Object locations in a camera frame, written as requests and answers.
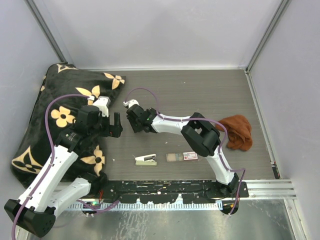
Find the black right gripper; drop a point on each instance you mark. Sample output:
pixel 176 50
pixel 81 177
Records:
pixel 135 129

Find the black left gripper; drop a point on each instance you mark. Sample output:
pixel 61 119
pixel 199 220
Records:
pixel 113 130

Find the red white staple box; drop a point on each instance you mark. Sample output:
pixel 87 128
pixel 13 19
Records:
pixel 182 156

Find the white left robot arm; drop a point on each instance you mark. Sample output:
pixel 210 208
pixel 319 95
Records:
pixel 38 206

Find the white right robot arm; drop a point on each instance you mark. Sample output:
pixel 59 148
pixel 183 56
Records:
pixel 199 133

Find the black floral cushion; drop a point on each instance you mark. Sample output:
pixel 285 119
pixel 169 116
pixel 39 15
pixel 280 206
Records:
pixel 64 90

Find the orange brown cloth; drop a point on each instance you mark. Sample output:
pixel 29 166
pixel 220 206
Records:
pixel 239 132

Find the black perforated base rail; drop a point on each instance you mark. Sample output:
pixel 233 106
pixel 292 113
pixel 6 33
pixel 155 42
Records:
pixel 161 191

